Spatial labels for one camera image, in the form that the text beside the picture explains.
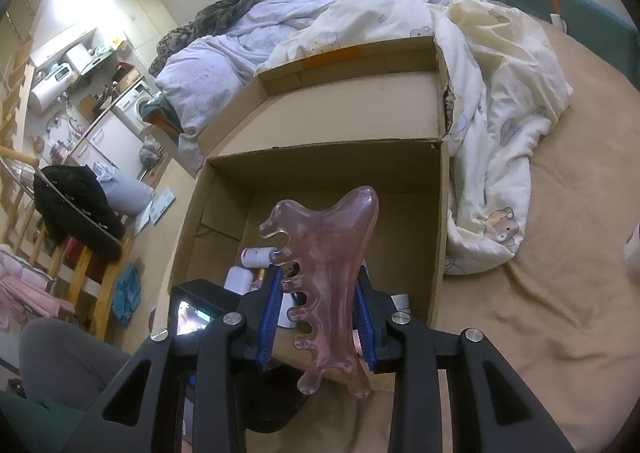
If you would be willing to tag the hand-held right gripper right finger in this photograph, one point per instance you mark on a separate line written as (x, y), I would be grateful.
(364, 328)

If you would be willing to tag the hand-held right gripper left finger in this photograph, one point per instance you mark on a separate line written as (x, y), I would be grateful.
(267, 328)

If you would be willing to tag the white earbuds case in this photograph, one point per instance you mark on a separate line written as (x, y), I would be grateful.
(237, 280)

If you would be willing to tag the white bottle pink label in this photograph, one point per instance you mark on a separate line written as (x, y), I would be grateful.
(255, 257)

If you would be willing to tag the pink translucent massage comb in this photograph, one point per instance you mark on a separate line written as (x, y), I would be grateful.
(330, 258)

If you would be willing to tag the cardboard box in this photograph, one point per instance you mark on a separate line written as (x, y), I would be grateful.
(350, 103)

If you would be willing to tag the teal cloth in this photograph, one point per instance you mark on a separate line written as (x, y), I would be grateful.
(126, 293)

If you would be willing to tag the book on floor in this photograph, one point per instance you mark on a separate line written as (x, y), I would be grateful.
(162, 205)

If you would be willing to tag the wooden chair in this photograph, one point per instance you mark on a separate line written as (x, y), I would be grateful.
(90, 283)

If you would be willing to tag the light blue bag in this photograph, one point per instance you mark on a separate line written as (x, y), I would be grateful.
(125, 195)

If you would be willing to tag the person's grey trouser leg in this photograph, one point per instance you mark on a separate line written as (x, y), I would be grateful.
(65, 358)

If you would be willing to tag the grey patterned bag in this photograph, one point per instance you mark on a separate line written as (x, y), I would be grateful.
(151, 153)

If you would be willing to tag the black jacket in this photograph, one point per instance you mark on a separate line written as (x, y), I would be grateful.
(75, 203)

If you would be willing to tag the pink garment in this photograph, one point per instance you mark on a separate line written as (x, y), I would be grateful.
(25, 288)

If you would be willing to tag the white kitchen cabinet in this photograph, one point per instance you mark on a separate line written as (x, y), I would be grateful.
(105, 143)

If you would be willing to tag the teal orange garment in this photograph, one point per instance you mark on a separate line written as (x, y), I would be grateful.
(160, 115)

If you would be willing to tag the person's dark green top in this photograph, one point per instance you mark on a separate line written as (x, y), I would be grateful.
(35, 425)

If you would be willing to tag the white washing machine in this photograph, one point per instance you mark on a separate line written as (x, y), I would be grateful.
(135, 103)

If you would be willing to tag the pale blue duvet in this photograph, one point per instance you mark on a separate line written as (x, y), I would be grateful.
(225, 68)

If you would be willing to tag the cream printed duvet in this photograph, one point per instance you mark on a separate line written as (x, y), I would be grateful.
(500, 108)

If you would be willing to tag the white water heater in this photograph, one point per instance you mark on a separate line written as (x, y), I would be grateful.
(45, 93)

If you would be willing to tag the camouflage fur blanket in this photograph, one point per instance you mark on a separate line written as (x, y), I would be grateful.
(220, 13)

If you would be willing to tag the teal padded headboard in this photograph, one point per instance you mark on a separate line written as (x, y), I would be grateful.
(590, 13)

